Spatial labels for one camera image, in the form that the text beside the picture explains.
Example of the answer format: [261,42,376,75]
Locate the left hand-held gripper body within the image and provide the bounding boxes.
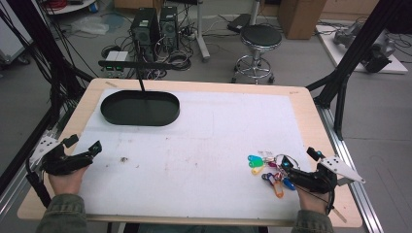
[28,135,95,178]

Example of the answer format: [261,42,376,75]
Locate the clear plastic bag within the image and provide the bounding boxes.
[69,15,111,36]

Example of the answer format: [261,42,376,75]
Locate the device with green lights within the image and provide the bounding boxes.
[103,66,128,80]

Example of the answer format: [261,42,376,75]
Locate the round white table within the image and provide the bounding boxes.
[42,0,98,17]

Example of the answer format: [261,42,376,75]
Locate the person's right hand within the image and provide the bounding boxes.
[295,185,334,216]

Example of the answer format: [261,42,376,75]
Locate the black bar on thin stand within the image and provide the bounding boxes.
[97,59,173,94]

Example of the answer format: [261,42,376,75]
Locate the white box devices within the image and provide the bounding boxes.
[105,50,130,62]

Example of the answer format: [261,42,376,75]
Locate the black round stool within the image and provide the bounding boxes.
[230,23,284,85]

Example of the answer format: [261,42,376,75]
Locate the black machine part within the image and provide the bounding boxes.
[362,43,394,74]

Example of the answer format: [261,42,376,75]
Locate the aluminium table rail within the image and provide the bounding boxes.
[315,105,385,233]

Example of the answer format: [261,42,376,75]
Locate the grey machine part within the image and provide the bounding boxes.
[332,21,396,57]

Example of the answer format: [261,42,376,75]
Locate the wooden table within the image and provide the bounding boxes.
[17,77,363,229]

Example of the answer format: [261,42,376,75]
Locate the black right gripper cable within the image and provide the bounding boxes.
[324,189,336,216]

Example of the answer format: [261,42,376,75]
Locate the black computer tower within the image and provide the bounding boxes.
[158,5,180,52]
[130,7,161,62]

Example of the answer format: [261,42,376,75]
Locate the white floor board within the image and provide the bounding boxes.
[315,23,409,76]

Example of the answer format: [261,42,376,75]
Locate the coiled black cables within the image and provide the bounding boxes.
[166,50,192,72]

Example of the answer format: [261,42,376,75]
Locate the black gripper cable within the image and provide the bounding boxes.
[324,189,336,216]
[24,159,52,210]

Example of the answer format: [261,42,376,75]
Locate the grey metal table leg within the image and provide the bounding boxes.
[193,0,212,62]

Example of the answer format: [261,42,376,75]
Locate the brown cardboard box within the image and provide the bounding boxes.
[277,0,328,41]

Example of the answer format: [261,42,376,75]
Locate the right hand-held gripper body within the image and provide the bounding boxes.
[286,154,366,195]

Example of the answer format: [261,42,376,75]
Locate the person's left hand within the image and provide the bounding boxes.
[48,164,90,197]

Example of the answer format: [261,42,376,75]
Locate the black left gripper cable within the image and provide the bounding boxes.
[24,159,52,210]

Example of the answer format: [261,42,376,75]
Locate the white table mat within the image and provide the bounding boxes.
[71,88,314,221]

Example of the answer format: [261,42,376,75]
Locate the black oval tray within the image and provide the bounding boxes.
[99,89,181,127]

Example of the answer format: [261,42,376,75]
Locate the black metal frame stand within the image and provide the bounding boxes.
[0,0,96,195]
[305,0,412,142]

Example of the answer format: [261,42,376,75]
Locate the flat black case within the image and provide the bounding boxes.
[226,13,253,34]

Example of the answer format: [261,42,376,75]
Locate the key bunch with coloured tags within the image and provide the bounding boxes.
[247,152,300,199]

